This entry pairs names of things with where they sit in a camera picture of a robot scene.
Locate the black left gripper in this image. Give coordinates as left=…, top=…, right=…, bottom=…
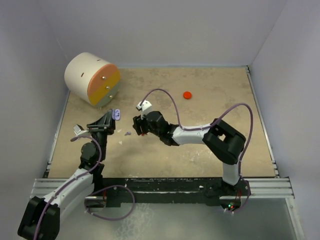
left=85, top=109, right=114, bottom=160

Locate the purple earbud charging case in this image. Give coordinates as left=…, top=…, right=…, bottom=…
left=112, top=109, right=121, bottom=121

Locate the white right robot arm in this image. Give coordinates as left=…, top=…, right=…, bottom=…
left=133, top=111, right=246, bottom=196

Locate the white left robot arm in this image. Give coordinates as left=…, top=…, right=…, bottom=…
left=17, top=109, right=121, bottom=240

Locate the round white drawer cabinet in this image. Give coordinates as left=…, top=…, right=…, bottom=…
left=64, top=52, right=121, bottom=108

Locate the orange round cap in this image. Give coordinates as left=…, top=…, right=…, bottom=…
left=183, top=91, right=193, bottom=100

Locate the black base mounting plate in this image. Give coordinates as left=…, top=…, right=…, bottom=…
left=91, top=177, right=251, bottom=210

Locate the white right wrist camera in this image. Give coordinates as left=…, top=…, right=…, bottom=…
left=136, top=100, right=153, bottom=119

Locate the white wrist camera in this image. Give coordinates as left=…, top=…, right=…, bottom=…
left=73, top=124, right=90, bottom=137
left=136, top=100, right=153, bottom=119

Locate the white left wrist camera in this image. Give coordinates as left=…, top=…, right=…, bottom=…
left=73, top=124, right=90, bottom=137

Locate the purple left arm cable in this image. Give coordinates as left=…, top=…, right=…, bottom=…
left=33, top=134, right=103, bottom=240

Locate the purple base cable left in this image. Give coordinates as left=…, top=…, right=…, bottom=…
left=84, top=184, right=136, bottom=221

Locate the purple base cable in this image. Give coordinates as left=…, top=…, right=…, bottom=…
left=224, top=176, right=253, bottom=215
left=84, top=184, right=136, bottom=221

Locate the aluminium rail left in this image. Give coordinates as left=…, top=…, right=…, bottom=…
left=29, top=178, right=81, bottom=200

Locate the aluminium rail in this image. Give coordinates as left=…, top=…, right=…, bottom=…
left=29, top=178, right=81, bottom=200
left=245, top=177, right=295, bottom=199

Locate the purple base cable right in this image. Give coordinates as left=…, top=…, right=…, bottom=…
left=224, top=176, right=253, bottom=215

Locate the aluminium rail right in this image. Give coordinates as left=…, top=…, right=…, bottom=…
left=245, top=177, right=295, bottom=199

